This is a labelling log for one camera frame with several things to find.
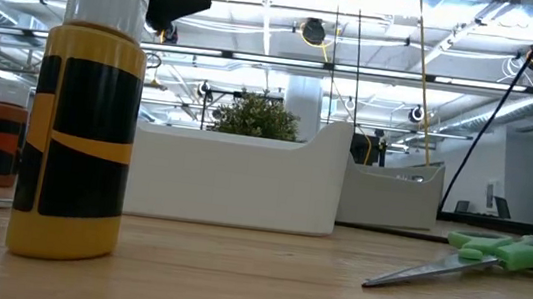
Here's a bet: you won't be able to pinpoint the small green potted plant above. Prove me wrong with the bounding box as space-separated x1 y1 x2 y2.
207 87 304 143

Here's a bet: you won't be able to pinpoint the yellow paint bottle white cap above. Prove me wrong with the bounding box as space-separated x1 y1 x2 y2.
3 0 155 269

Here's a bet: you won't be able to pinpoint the green handled scissors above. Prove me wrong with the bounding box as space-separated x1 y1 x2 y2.
360 216 533 299

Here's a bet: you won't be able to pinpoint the grey plastic bin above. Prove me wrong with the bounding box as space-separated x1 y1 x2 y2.
336 151 447 234

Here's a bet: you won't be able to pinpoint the yellow hanging cable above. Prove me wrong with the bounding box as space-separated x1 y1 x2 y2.
398 0 451 168

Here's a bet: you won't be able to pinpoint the white plastic bin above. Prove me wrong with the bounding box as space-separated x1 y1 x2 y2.
121 97 355 240

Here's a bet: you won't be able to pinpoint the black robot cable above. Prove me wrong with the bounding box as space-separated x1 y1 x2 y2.
438 0 533 222

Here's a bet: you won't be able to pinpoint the black hanging cable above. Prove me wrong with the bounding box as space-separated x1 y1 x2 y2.
341 0 371 130

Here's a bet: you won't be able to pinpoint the thin black paintbrush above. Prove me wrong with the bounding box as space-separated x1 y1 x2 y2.
335 220 450 245

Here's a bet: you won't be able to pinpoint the dark open laptop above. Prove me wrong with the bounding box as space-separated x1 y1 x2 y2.
488 194 515 222

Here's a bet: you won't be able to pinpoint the white building column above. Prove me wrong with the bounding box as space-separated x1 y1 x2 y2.
280 73 327 144

